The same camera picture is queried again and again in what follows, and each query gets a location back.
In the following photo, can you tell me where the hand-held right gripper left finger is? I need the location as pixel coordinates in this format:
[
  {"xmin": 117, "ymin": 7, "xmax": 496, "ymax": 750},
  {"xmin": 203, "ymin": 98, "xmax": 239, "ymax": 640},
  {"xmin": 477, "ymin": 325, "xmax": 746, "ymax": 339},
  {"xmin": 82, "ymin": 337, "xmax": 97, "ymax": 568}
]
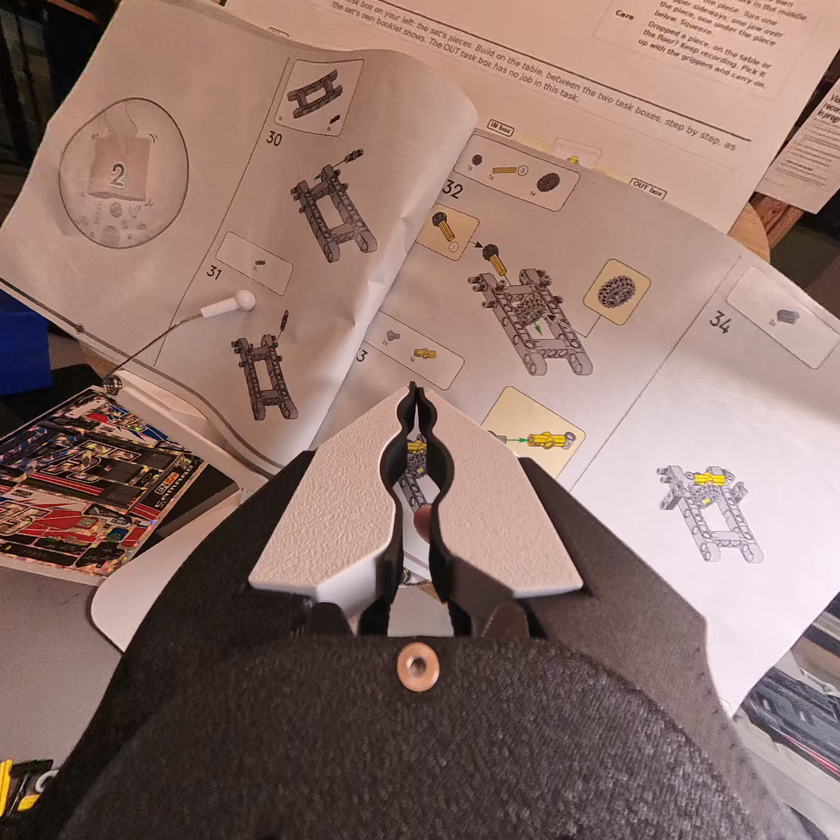
[{"xmin": 248, "ymin": 384, "xmax": 421, "ymax": 631}]

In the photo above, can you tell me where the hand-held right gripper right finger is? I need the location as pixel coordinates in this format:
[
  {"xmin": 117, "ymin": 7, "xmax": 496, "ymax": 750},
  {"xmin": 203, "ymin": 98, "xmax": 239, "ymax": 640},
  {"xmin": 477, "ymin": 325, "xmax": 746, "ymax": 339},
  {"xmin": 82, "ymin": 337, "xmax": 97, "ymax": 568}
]
[{"xmin": 419, "ymin": 386, "xmax": 586, "ymax": 634}]

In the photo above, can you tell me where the open lego instruction booklet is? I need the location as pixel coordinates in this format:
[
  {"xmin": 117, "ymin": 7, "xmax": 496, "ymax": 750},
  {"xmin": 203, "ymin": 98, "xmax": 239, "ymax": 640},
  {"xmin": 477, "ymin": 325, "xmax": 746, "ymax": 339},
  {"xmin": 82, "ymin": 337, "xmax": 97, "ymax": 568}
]
[{"xmin": 0, "ymin": 0, "xmax": 840, "ymax": 719}]

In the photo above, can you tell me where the printed lego set box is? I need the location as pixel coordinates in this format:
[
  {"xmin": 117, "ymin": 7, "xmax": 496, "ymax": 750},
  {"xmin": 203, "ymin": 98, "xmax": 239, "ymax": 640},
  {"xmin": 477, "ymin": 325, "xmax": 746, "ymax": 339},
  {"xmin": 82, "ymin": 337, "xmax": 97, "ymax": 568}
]
[{"xmin": 734, "ymin": 613, "xmax": 840, "ymax": 795}]

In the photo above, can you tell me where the shiny colourful sticker sheet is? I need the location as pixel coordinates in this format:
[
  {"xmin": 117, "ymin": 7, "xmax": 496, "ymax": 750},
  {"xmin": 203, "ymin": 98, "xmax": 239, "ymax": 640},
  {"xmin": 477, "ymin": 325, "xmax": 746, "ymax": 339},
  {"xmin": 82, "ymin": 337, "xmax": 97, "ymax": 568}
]
[{"xmin": 0, "ymin": 386, "xmax": 207, "ymax": 587}]

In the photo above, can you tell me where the blue box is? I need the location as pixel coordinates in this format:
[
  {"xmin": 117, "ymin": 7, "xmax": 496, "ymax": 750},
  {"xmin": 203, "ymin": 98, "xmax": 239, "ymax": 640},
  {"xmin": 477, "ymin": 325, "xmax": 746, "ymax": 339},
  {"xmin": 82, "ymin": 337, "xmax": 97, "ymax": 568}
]
[{"xmin": 0, "ymin": 289, "xmax": 55, "ymax": 398}]

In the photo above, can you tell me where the wooden board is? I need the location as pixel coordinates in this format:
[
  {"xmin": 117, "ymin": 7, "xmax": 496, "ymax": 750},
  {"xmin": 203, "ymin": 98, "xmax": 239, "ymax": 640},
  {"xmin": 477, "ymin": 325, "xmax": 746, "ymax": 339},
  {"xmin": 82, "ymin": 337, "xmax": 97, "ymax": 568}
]
[{"xmin": 727, "ymin": 193, "xmax": 811, "ymax": 263}]

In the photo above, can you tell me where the black yellow packaging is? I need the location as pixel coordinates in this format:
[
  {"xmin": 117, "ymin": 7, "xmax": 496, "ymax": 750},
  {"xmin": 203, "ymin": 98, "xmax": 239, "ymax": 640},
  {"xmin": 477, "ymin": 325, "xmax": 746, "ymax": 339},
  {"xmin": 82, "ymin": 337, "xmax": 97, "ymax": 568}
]
[{"xmin": 0, "ymin": 758, "xmax": 61, "ymax": 815}]

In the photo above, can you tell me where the printed paper sheet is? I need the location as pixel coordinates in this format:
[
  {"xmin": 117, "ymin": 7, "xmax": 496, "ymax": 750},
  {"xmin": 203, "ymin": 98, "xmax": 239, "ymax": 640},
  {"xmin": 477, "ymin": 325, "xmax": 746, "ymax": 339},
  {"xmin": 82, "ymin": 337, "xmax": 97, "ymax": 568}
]
[{"xmin": 755, "ymin": 69, "xmax": 840, "ymax": 214}]

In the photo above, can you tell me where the printed instruction sheet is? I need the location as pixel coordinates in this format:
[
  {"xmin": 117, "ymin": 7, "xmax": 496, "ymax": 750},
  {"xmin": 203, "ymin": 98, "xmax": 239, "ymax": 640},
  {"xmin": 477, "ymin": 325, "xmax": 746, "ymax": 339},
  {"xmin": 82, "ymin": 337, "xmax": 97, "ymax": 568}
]
[{"xmin": 223, "ymin": 0, "xmax": 829, "ymax": 234}]

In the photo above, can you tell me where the white-tipped thin cable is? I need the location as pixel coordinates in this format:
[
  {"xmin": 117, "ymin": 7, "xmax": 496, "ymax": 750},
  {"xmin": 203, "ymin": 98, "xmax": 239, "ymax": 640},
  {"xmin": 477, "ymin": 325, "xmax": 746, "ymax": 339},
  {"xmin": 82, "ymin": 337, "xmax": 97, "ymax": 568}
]
[{"xmin": 104, "ymin": 289, "xmax": 258, "ymax": 396}]

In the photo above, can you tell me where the grey cord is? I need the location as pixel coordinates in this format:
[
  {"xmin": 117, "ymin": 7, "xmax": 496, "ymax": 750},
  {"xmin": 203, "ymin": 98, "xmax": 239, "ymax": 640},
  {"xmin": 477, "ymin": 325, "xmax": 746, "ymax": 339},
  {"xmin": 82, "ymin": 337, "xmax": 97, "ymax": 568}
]
[{"xmin": 0, "ymin": 277, "xmax": 283, "ymax": 473}]

